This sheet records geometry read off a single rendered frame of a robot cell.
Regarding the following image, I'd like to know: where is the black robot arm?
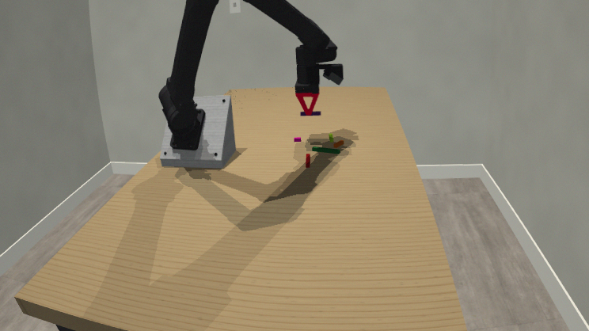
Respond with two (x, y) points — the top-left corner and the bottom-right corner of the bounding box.
(158, 0), (344, 150)

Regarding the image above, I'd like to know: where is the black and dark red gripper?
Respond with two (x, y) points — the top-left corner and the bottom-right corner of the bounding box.
(295, 64), (319, 116)

